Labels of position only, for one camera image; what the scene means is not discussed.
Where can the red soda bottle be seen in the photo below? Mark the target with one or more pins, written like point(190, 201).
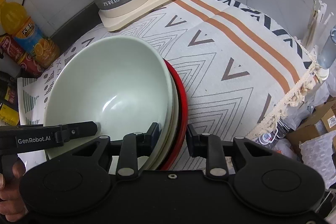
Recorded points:
point(18, 56)

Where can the grey-blue plastic cup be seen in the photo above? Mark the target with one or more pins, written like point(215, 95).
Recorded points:
point(328, 50)

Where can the pale green bowl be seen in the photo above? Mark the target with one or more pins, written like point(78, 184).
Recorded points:
point(105, 82)

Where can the person's left hand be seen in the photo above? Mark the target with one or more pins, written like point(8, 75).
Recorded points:
point(11, 192)

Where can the clear plastic bottle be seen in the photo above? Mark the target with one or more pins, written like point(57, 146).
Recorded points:
point(273, 133)

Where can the yellow and black packet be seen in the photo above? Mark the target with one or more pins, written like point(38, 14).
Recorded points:
point(8, 98)

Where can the white printed bowl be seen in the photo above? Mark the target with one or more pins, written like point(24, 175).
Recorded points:
point(170, 98)

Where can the bundle of wrapped chopsticks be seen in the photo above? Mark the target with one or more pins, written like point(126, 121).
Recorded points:
point(316, 22)

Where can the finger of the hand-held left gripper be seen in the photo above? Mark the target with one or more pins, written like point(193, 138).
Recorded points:
point(80, 130)

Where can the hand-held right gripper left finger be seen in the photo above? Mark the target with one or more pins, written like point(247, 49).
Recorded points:
point(155, 132)

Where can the cardboard box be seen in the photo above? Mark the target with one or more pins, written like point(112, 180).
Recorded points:
point(312, 124)

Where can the patterned tablecloth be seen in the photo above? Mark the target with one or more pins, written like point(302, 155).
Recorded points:
point(231, 37)

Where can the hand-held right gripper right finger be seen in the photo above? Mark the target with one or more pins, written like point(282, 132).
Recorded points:
point(191, 140)

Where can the bubble wrap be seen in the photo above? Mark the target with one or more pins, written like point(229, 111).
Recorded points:
point(319, 153)

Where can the cream kettle base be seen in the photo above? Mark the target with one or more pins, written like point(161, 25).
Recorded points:
point(123, 18)

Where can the orange juice bottle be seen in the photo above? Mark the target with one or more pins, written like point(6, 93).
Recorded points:
point(31, 35)

